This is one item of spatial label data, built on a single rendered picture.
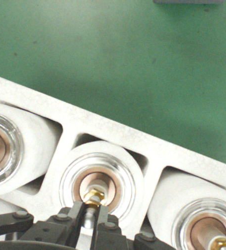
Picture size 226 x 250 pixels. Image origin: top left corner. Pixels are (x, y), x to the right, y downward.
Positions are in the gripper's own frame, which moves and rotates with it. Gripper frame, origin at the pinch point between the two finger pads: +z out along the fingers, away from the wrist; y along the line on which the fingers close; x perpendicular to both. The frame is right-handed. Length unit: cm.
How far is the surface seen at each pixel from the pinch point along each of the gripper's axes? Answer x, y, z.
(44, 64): 17.6, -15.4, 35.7
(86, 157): 3.1, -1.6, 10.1
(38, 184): -3.4, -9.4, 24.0
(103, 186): 1.0, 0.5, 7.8
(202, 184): 2.2, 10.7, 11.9
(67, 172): 1.4, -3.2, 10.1
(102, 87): 14.9, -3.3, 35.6
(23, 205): -4.9, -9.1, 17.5
